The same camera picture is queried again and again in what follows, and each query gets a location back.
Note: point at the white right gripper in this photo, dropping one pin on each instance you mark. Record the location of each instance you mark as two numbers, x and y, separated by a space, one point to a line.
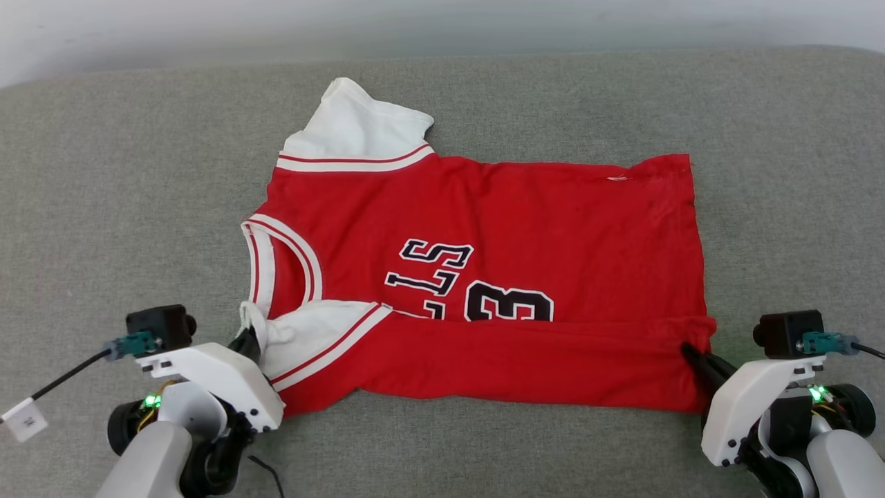
750 408

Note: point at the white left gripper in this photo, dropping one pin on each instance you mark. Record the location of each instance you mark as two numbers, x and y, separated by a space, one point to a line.
221 373

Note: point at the red and white basketball jersey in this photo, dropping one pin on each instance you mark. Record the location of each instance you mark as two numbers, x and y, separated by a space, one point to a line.
518 228

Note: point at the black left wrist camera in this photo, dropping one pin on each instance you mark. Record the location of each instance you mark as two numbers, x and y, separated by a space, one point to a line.
160 325

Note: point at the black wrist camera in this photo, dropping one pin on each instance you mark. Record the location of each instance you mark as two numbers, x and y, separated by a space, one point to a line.
788 333
160 325

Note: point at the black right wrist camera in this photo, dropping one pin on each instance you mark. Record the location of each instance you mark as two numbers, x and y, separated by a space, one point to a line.
788 333

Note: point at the teal left camera connector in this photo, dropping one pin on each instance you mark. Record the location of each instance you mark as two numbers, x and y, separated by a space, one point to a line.
135 344

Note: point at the teal camera connector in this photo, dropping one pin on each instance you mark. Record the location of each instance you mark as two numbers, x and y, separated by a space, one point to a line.
824 344
135 344

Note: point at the teal right camera connector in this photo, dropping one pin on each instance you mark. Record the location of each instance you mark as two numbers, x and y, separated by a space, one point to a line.
824 344

